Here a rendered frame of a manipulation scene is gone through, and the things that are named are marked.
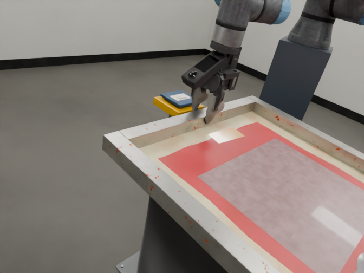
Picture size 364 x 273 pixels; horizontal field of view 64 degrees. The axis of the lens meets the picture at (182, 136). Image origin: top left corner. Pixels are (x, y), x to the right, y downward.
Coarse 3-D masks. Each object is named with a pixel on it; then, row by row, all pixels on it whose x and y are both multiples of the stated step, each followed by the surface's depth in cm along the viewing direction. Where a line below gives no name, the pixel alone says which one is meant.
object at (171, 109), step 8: (160, 96) 103; (160, 104) 100; (168, 104) 99; (200, 104) 104; (168, 112) 98; (176, 112) 96; (184, 112) 97; (136, 256) 155; (120, 264) 149; (128, 264) 150; (136, 264) 151; (120, 272) 146; (128, 272) 146
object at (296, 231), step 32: (160, 160) 64; (192, 160) 67; (224, 160) 70; (224, 192) 60; (256, 192) 62; (288, 192) 64; (256, 224) 54; (288, 224) 56; (320, 224) 58; (288, 256) 49; (320, 256) 51; (352, 256) 52
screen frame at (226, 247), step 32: (128, 128) 66; (160, 128) 69; (192, 128) 78; (288, 128) 91; (128, 160) 57; (352, 160) 80; (160, 192) 52; (192, 224) 48; (224, 224) 48; (224, 256) 44; (256, 256) 44
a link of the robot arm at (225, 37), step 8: (216, 24) 69; (216, 32) 69; (224, 32) 67; (232, 32) 67; (240, 32) 68; (216, 40) 69; (224, 40) 68; (232, 40) 68; (240, 40) 69; (232, 48) 70
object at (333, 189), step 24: (240, 144) 78; (264, 144) 81; (288, 144) 84; (264, 168) 70; (288, 168) 73; (312, 168) 75; (336, 168) 78; (312, 192) 66; (336, 192) 68; (360, 192) 70; (336, 216) 61; (360, 216) 63
